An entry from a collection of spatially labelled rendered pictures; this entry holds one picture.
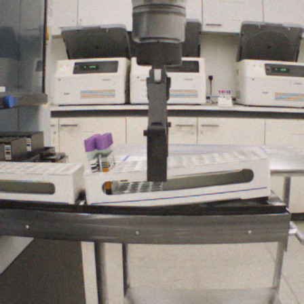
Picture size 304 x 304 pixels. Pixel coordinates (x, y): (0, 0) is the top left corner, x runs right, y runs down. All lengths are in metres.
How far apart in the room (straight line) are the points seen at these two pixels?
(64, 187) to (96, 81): 2.39
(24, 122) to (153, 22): 0.75
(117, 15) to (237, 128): 1.32
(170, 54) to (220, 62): 2.99
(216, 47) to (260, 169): 3.03
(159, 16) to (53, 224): 0.37
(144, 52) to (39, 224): 0.32
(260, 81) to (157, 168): 2.47
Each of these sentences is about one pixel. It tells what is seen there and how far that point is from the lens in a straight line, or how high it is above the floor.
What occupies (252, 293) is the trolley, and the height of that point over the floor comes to 0.28.
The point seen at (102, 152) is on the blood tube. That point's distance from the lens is 0.64.
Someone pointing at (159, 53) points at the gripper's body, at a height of 1.05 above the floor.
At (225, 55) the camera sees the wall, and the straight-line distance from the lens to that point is 3.64.
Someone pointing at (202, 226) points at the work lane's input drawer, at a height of 0.79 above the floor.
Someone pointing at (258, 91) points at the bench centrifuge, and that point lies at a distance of 3.03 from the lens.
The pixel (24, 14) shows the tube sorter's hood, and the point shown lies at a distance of 1.10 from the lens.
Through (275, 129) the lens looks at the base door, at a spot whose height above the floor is 0.74.
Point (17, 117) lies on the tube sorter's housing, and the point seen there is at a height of 0.92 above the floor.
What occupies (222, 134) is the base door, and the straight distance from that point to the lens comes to 3.00.
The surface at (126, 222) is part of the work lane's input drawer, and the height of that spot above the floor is 0.79.
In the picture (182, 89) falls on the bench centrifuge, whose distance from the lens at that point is 2.97.
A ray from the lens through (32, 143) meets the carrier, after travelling 1.15.
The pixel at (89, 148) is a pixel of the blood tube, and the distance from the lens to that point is 0.64.
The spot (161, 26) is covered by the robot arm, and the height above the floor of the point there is 1.10.
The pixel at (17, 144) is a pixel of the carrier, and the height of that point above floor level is 0.87.
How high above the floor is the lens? 0.99
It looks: 8 degrees down
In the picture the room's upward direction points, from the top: straight up
